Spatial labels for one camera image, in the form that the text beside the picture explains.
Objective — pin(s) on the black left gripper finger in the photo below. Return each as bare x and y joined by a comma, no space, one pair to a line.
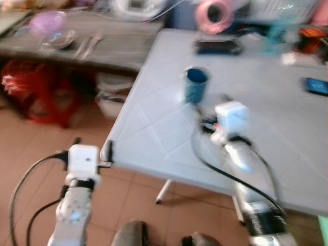
77,140
108,151

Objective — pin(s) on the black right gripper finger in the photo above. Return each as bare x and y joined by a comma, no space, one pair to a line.
226,98

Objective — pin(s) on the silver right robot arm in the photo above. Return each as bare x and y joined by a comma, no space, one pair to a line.
246,164

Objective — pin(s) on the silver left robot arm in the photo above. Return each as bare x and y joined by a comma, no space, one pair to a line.
72,210

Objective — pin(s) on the blue cup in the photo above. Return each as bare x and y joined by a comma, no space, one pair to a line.
196,84

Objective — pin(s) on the black flat device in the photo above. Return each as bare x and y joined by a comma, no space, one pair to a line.
218,47

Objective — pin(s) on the white plastic bucket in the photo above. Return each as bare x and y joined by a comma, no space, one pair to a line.
113,95

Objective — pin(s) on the red plastic stool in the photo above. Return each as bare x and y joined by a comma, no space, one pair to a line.
41,92

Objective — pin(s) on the white table leg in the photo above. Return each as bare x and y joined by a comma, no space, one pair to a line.
164,192

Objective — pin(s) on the teal plastic bottle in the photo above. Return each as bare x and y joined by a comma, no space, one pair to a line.
277,36

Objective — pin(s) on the phone with blue screen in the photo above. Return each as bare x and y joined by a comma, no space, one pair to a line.
316,86

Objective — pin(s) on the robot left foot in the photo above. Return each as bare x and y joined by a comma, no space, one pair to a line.
131,233

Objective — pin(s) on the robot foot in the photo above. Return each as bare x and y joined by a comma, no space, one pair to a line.
131,233
200,239

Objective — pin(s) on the grey wooden bench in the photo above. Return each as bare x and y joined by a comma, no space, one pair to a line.
102,51

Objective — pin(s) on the metal spoon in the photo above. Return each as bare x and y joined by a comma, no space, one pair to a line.
82,47
94,45

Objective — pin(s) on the clear glass bowl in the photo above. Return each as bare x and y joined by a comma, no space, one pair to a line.
59,40

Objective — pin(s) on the orange and black object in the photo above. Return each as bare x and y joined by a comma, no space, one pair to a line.
312,39

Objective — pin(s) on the white plastic basket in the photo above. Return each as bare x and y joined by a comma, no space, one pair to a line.
282,7

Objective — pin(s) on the green object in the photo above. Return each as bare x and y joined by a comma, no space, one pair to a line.
323,230

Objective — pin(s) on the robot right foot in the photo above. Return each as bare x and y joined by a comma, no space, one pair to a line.
200,239

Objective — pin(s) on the purple plastic bowl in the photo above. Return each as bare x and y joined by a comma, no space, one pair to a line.
47,23

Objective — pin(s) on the pink cloth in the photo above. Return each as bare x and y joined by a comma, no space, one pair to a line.
321,14

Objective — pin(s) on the white round appliance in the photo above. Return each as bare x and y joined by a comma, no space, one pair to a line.
136,7

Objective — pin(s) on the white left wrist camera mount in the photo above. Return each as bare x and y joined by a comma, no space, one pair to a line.
83,158

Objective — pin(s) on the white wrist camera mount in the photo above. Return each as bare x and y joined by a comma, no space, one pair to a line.
231,117
83,158

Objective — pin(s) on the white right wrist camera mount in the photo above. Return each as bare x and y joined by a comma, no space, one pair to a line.
231,117

